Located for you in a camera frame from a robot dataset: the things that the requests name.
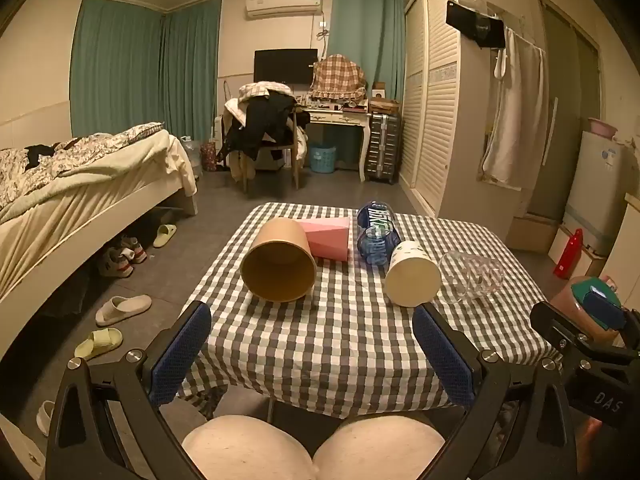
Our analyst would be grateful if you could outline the checkered tablecloth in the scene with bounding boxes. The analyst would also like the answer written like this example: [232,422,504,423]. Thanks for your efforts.
[176,202,563,420]

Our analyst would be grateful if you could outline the cardboard box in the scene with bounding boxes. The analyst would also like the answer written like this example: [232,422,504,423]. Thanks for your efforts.
[368,96,402,115]

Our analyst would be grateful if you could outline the yellow-green slipper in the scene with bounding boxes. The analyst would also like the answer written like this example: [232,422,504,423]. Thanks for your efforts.
[152,223,178,249]
[74,327,124,361]

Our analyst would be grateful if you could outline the white louvered wardrobe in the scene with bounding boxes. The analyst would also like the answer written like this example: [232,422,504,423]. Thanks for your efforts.
[398,0,543,253]

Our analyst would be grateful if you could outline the red bottle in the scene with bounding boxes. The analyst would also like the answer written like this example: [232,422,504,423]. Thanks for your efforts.
[553,228,585,279]

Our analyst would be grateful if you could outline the white hanging towel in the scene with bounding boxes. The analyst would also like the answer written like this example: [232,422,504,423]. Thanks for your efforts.
[481,26,549,189]

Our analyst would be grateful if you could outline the dark suitcase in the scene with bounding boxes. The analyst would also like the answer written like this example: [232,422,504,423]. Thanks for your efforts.
[363,112,403,185]

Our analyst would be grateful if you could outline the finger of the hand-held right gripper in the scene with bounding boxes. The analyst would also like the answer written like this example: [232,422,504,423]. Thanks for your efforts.
[531,301,627,357]
[583,289,627,332]

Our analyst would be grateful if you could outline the small white fridge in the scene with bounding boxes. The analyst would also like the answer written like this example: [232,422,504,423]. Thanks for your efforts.
[561,130,637,262]

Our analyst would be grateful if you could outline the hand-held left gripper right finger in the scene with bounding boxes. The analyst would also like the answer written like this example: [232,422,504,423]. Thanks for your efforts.
[413,302,576,480]

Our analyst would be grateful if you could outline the pink box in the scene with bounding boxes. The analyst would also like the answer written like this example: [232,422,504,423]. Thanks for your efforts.
[299,216,352,263]

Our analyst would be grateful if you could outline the white desk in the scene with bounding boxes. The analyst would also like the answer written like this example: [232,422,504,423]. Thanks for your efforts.
[294,106,375,184]

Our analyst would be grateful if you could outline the white sneakers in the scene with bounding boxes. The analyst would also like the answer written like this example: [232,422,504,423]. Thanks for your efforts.
[97,235,149,279]

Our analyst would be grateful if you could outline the clear plastic cup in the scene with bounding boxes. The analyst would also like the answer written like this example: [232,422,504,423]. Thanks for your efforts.
[438,251,505,305]

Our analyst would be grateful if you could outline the narrow green curtain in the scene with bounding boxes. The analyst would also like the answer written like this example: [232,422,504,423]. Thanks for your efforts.
[327,0,406,103]

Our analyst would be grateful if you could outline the black monitor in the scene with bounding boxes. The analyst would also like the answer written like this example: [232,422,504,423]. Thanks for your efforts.
[253,48,319,85]

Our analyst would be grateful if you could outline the white air conditioner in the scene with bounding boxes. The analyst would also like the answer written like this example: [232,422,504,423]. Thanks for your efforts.
[244,0,324,19]

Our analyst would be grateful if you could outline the white paper cup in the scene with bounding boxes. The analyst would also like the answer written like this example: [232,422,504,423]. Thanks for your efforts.
[384,240,443,308]

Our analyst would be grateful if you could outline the pink round container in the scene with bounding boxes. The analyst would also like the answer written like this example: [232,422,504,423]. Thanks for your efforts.
[549,274,623,347]

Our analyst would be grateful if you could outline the brown paper cup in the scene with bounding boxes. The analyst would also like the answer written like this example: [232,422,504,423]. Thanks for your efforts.
[240,217,318,304]

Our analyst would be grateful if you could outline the plaid cloth cover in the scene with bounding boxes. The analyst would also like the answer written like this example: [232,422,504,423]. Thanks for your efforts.
[310,53,369,107]

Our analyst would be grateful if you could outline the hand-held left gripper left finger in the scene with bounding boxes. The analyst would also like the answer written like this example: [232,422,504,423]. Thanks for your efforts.
[47,301,213,480]

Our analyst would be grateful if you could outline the blue plastic basket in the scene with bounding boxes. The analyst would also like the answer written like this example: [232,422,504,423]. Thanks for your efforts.
[309,143,337,174]

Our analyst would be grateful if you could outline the chair piled with clothes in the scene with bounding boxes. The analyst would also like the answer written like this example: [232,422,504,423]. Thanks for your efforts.
[216,80,310,194]

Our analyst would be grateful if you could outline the green corner curtain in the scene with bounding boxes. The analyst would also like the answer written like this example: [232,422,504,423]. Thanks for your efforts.
[160,0,223,143]

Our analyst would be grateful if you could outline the pink basin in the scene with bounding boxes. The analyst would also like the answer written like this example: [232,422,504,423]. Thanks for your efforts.
[587,117,619,139]

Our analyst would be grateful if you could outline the clear water jug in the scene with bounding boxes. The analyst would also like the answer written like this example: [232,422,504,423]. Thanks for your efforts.
[179,135,204,179]

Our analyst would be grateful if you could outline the white slipper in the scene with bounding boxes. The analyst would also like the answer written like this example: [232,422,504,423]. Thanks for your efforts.
[95,295,153,329]
[36,400,56,437]

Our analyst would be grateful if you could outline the wide green curtain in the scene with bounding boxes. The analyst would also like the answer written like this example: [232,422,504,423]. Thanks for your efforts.
[69,0,165,140]

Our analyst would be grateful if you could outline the bed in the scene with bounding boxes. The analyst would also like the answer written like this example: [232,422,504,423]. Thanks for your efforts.
[0,121,200,367]

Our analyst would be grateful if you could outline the person's right leg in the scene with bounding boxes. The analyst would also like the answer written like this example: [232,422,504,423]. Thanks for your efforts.
[312,414,447,480]

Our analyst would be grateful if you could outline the patterned quilt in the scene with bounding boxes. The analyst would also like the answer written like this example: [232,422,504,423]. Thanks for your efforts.
[0,121,168,211]

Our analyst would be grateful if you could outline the white floor box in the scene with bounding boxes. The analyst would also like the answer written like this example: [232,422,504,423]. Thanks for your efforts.
[547,224,610,281]

